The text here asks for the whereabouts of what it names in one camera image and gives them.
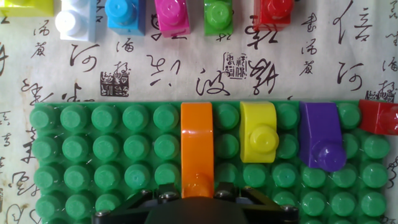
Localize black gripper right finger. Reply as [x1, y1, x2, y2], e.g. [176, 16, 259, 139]
[213, 182, 300, 217]

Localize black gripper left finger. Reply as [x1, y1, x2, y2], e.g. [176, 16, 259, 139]
[91, 182, 182, 217]

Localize orange block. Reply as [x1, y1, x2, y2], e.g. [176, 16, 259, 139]
[180, 101, 216, 200]

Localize small yellow block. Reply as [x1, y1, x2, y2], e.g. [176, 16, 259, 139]
[239, 100, 280, 164]

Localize purple block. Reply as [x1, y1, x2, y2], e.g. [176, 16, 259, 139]
[298, 101, 348, 173]

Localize small red one-stud block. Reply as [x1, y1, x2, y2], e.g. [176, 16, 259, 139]
[358, 99, 398, 136]

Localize red two-stud block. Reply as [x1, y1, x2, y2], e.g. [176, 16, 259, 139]
[252, 0, 295, 32]

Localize green studded baseplate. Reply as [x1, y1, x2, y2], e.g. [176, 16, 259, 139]
[29, 99, 398, 224]

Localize beige calligraphy print cloth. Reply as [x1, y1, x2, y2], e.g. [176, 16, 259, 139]
[0, 0, 398, 224]

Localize green two-stud block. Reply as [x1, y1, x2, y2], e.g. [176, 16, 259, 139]
[203, 0, 234, 37]

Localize pink three-stud block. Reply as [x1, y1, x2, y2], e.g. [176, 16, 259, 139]
[154, 0, 192, 39]

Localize blue three-stud block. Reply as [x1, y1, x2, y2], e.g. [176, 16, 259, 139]
[104, 0, 147, 37]

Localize white four-stud block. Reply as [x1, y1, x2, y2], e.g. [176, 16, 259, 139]
[55, 0, 98, 44]

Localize large yellow two-stud block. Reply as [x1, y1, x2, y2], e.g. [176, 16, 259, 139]
[0, 0, 55, 18]

